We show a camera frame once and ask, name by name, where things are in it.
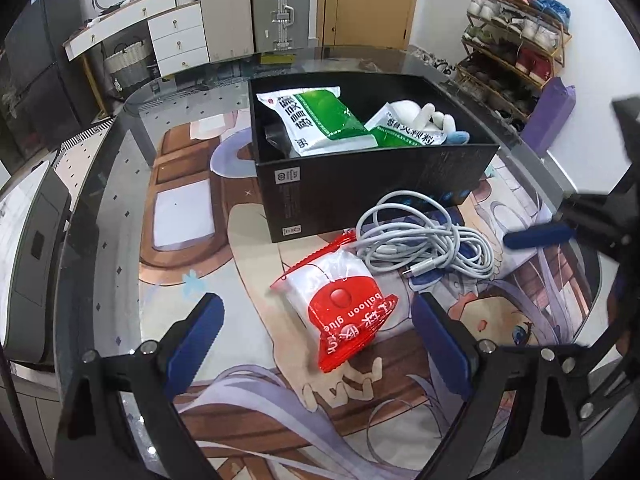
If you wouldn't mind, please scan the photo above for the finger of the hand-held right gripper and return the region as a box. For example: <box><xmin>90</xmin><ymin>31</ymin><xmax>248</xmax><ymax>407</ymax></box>
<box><xmin>502</xmin><ymin>187</ymin><xmax>628</xmax><ymax>253</ymax></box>
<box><xmin>560</xmin><ymin>277</ymin><xmax>640</xmax><ymax>428</ymax></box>

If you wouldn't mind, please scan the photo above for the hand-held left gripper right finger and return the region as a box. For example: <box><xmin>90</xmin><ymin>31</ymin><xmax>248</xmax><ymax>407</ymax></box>
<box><xmin>411</xmin><ymin>292</ymin><xmax>584</xmax><ymax>480</ymax></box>

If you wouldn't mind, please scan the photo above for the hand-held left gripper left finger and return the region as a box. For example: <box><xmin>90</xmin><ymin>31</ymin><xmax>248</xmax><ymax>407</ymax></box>
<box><xmin>54</xmin><ymin>291</ymin><xmax>226</xmax><ymax>480</ymax></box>

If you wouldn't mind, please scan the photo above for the red white balloon glue packet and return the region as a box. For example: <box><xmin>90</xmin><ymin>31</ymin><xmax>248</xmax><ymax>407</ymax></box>
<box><xmin>270</xmin><ymin>232</ymin><xmax>401</xmax><ymax>373</ymax></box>

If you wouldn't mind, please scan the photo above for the white charging cable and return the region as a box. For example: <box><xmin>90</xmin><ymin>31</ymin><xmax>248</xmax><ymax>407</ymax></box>
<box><xmin>355</xmin><ymin>190</ymin><xmax>501</xmax><ymax>281</ymax></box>

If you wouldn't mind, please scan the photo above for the small green white medicine packet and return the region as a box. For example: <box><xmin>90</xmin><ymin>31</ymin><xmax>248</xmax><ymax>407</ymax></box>
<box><xmin>365</xmin><ymin>101</ymin><xmax>448</xmax><ymax>148</ymax></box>

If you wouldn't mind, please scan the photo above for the black cardboard box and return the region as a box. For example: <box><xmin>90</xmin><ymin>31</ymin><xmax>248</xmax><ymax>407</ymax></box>
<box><xmin>247</xmin><ymin>72</ymin><xmax>501</xmax><ymax>243</ymax></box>

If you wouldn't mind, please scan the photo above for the white plush toy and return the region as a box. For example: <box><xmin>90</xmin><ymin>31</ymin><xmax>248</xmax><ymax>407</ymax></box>
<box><xmin>387</xmin><ymin>100</ymin><xmax>472</xmax><ymax>145</ymax></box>

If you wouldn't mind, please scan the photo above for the large green white medicine packet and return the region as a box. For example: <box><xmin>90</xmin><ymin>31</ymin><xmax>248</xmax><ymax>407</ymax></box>
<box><xmin>256</xmin><ymin>87</ymin><xmax>378</xmax><ymax>157</ymax></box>

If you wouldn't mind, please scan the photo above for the printed cartoon table mat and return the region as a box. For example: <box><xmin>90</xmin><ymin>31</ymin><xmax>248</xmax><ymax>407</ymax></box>
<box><xmin>135</xmin><ymin>105</ymin><xmax>601</xmax><ymax>480</ymax></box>

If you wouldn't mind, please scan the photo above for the purple fabric bag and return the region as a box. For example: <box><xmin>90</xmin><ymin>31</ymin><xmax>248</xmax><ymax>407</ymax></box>
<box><xmin>520</xmin><ymin>77</ymin><xmax>577</xmax><ymax>158</ymax></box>

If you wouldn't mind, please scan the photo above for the bamboo shoe rack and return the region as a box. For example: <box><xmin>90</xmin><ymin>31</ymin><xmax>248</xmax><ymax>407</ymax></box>
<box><xmin>455</xmin><ymin>0</ymin><xmax>573</xmax><ymax>136</ymax></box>

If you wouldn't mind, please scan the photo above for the white top side cabinet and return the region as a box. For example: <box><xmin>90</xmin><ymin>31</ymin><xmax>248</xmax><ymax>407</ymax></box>
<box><xmin>0</xmin><ymin>160</ymin><xmax>73</xmax><ymax>366</ymax></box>

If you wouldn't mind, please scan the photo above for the pile of floor shoes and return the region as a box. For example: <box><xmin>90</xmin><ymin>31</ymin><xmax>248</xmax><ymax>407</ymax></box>
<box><xmin>415</xmin><ymin>45</ymin><xmax>461</xmax><ymax>78</ymax></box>

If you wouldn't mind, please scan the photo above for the wooden shoe rack with shoes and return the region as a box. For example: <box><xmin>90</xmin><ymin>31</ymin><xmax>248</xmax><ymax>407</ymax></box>
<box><xmin>462</xmin><ymin>0</ymin><xmax>571</xmax><ymax>111</ymax></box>

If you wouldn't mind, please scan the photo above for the black white striped rug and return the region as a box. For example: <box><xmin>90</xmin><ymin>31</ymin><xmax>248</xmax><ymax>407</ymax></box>
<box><xmin>50</xmin><ymin>115</ymin><xmax>118</xmax><ymax>171</ymax></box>

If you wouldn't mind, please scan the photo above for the wooden door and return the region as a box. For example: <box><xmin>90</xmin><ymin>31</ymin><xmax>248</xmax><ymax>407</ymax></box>
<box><xmin>316</xmin><ymin>0</ymin><xmax>423</xmax><ymax>51</ymax></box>

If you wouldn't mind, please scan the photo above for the white wicker basket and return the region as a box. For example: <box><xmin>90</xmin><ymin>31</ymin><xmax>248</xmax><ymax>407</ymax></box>
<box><xmin>102</xmin><ymin>40</ymin><xmax>158</xmax><ymax>91</ymax></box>

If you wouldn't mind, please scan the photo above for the white drawer cabinet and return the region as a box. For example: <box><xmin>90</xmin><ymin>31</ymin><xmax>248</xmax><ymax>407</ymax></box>
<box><xmin>147</xmin><ymin>2</ymin><xmax>211</xmax><ymax>78</ymax></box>

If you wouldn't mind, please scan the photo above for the dark grey fridge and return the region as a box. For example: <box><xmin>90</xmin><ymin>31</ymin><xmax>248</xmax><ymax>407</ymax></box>
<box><xmin>0</xmin><ymin>0</ymin><xmax>96</xmax><ymax>161</ymax></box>

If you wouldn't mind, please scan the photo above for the beige suitcase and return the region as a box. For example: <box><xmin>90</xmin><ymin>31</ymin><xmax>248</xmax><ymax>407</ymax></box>
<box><xmin>197</xmin><ymin>0</ymin><xmax>257</xmax><ymax>63</ymax></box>

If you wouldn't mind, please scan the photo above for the white desk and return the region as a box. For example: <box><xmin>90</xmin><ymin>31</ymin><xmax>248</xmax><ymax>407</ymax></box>
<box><xmin>62</xmin><ymin>0</ymin><xmax>201</xmax><ymax>111</ymax></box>

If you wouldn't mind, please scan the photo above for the silver suitcase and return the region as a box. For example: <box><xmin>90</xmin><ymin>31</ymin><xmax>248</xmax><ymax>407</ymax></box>
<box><xmin>250</xmin><ymin>0</ymin><xmax>320</xmax><ymax>53</ymax></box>

